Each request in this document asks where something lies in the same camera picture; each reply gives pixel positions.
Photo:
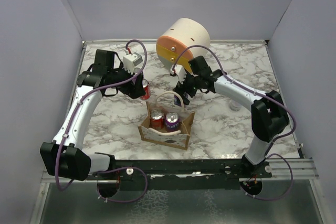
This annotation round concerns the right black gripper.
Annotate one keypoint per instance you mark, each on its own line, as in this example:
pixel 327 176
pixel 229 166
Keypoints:
pixel 179 88

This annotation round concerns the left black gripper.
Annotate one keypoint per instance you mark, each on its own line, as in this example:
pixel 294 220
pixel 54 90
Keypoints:
pixel 134 89

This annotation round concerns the purple soda can front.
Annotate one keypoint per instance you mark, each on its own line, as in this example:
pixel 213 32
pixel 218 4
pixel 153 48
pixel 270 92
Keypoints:
pixel 172 122

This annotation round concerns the red soda can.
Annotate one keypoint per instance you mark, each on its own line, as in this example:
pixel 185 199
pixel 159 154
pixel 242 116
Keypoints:
pixel 157 119

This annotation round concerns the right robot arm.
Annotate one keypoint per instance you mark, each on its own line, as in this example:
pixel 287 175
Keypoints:
pixel 268 115

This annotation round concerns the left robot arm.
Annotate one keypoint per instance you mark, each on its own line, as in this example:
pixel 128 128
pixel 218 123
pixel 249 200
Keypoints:
pixel 63 155

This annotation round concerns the red can back left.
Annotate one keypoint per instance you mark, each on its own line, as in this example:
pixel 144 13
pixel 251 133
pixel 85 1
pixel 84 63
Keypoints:
pixel 146 88

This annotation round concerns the small clear plastic cup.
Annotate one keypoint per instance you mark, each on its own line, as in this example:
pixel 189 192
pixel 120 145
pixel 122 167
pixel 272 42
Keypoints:
pixel 235 106

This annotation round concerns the round three-drawer storage box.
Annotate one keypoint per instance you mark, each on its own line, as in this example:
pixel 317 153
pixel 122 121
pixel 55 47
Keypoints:
pixel 183 33

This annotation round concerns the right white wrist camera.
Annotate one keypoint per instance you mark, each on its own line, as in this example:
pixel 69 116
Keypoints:
pixel 178 71

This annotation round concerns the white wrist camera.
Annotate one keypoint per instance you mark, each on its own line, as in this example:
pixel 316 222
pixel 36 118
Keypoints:
pixel 131 61
pixel 178 71

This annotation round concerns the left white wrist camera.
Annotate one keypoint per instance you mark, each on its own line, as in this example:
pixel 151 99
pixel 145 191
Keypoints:
pixel 131 61

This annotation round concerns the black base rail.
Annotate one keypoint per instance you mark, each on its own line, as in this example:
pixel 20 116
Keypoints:
pixel 179 174

